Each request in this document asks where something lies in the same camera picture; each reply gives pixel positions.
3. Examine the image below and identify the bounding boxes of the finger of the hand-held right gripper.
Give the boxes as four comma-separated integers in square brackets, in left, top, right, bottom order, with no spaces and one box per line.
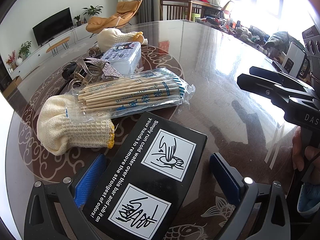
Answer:
[249,66,310,90]
[237,73,303,110]

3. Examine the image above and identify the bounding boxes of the large green potted plant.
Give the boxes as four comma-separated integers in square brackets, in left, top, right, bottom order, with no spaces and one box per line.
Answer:
[82,5,104,18]

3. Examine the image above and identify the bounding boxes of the red flower arrangement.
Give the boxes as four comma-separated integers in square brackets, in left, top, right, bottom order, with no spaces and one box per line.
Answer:
[5,51,17,67]

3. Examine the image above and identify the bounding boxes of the wooden side table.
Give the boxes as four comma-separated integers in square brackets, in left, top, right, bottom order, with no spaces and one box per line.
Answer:
[187,0,223,22]

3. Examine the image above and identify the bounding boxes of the black television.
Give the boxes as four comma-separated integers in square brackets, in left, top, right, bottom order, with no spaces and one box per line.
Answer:
[32,7,74,47]

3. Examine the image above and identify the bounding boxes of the cream knit glove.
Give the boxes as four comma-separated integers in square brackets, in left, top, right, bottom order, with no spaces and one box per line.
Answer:
[37,95,115,156]
[96,28,144,50]

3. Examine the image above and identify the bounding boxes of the orange lounge chair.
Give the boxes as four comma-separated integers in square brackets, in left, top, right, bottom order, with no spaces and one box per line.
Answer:
[86,0,143,34]

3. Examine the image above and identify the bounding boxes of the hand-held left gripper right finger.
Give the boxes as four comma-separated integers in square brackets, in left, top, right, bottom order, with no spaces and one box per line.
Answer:
[209,152,292,240]

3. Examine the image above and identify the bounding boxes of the white carton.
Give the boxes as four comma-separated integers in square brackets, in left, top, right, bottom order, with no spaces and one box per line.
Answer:
[285,42,307,78]

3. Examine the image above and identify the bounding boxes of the blue cloth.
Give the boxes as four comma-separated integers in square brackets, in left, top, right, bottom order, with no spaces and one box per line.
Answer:
[297,182,320,218]

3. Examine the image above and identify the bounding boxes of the cardboard box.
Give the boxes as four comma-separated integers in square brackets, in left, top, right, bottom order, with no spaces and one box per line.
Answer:
[4,76,22,98]

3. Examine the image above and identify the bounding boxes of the black printed box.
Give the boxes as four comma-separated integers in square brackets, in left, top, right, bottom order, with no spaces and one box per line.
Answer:
[82,111,208,240]

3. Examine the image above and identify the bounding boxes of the brown hair tie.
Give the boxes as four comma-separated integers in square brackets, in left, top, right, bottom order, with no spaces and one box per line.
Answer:
[87,46,101,57]

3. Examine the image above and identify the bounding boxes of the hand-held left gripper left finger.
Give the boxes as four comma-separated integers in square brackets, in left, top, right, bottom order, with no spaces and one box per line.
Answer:
[24,154,108,240]

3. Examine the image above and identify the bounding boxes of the rhinestone bow hair clip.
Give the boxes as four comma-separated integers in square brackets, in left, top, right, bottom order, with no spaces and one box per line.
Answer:
[84,57,123,79]

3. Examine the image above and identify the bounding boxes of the person's right hand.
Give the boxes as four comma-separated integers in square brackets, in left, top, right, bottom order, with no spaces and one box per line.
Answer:
[292,127,314,172]

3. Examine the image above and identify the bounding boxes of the grey curtain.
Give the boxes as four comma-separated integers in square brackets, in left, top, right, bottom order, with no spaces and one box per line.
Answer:
[135,0,160,24]

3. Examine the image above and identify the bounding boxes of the wooden chair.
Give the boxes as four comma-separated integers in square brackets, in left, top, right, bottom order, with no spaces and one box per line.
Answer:
[160,0,190,20]

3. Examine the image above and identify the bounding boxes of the cartoon print plastic box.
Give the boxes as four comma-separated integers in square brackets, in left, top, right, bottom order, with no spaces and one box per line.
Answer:
[100,42,143,75]

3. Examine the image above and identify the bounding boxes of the pile of cluttered things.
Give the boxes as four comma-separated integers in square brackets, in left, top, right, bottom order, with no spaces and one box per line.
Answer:
[197,15,295,60]

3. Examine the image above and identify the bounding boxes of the white television cabinet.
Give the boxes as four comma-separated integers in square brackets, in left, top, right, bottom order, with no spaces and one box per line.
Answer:
[9,25,100,79]

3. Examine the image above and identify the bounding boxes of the bushy green potted plant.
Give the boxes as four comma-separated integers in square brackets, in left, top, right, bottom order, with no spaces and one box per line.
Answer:
[19,41,32,58]

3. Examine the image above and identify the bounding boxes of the orange stool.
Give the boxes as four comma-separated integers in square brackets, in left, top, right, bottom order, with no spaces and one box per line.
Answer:
[46,36,71,57]

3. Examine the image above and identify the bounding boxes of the black hair clip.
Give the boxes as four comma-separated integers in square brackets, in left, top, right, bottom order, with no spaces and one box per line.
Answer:
[61,61,78,80]

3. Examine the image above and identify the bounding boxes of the cotton swab pack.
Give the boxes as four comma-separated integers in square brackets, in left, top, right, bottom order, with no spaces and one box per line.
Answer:
[66,67,195,119]

